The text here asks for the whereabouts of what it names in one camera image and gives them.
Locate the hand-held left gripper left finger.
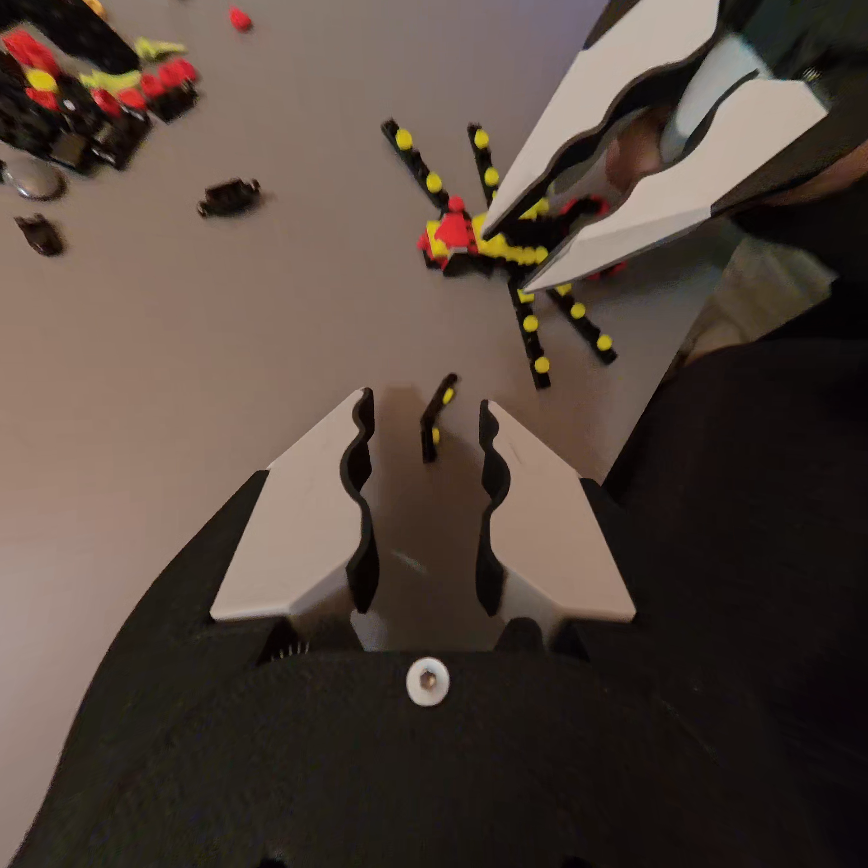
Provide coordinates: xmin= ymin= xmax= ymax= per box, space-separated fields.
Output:
xmin=210 ymin=387 xmax=381 ymax=621

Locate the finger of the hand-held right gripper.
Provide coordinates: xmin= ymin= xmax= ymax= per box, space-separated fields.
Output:
xmin=522 ymin=34 xmax=831 ymax=294
xmin=480 ymin=0 xmax=721 ymax=238

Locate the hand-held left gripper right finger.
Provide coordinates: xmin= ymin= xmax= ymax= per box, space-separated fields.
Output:
xmin=476 ymin=399 xmax=637 ymax=625

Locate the black yellow lego leg segment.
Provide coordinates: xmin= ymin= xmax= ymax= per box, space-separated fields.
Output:
xmin=419 ymin=372 xmax=460 ymax=466

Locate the black yellow red lego model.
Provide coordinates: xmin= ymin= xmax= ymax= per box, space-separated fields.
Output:
xmin=381 ymin=118 xmax=628 ymax=391

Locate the black clip lego piece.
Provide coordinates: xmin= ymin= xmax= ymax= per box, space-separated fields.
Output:
xmin=14 ymin=213 xmax=66 ymax=257

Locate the grey dome lego piece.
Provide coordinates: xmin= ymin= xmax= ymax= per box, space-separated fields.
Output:
xmin=0 ymin=159 xmax=69 ymax=202

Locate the pile of loose lego pieces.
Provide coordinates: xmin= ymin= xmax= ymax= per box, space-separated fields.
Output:
xmin=0 ymin=0 xmax=201 ymax=172

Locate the person's right hand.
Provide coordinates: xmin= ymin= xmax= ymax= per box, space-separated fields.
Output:
xmin=605 ymin=108 xmax=674 ymax=191

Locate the person's black knit clothing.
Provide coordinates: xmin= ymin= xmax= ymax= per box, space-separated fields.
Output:
xmin=604 ymin=203 xmax=868 ymax=868

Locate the black bracket lego piece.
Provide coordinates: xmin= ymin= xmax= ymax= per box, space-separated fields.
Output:
xmin=196 ymin=178 xmax=263 ymax=218

